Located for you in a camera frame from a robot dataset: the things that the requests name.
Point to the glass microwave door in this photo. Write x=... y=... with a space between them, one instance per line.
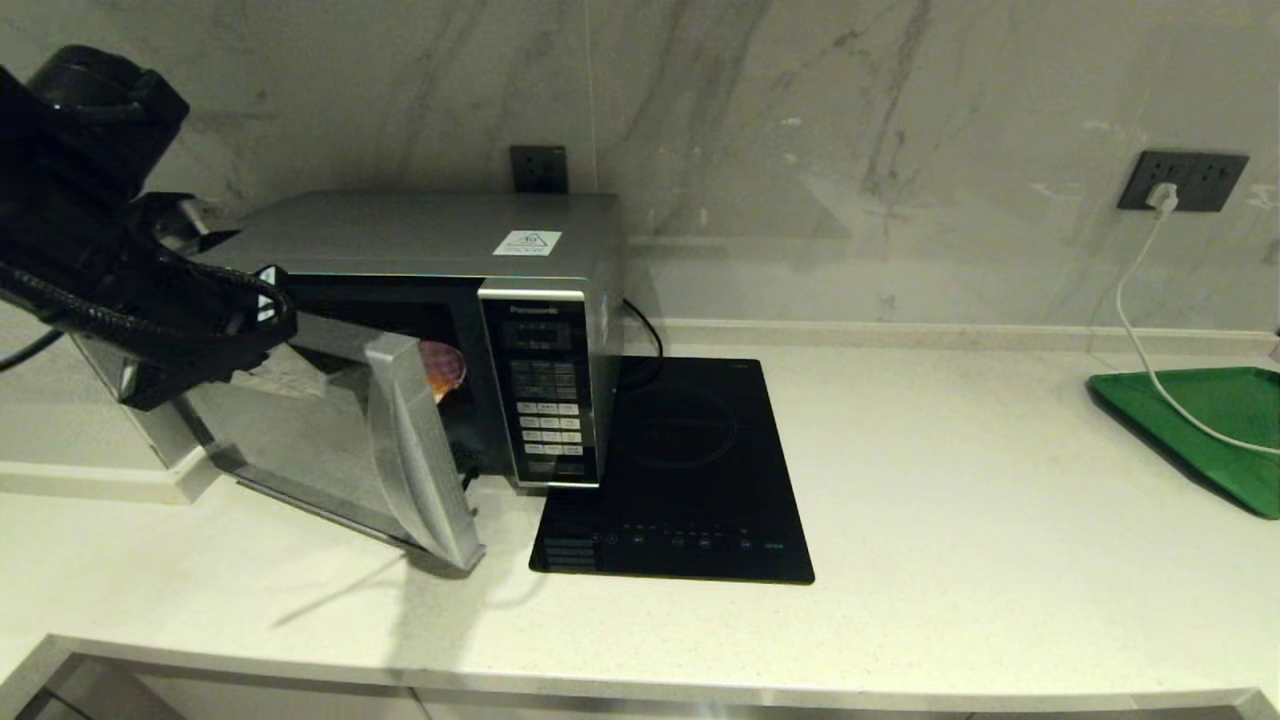
x=330 y=440

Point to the purple plastic plate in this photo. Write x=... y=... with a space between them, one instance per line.
x=447 y=368

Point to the white warning sticker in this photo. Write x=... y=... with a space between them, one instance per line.
x=527 y=243

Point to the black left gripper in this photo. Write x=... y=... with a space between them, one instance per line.
x=170 y=260

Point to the silver Panasonic microwave body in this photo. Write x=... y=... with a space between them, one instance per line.
x=420 y=230

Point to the white power plug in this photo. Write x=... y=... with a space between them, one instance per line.
x=1162 y=198

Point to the green plastic tray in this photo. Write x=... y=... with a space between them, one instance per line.
x=1230 y=410

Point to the black wide wall socket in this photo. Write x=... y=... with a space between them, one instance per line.
x=1210 y=180

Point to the black induction cooktop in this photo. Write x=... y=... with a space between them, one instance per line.
x=690 y=450

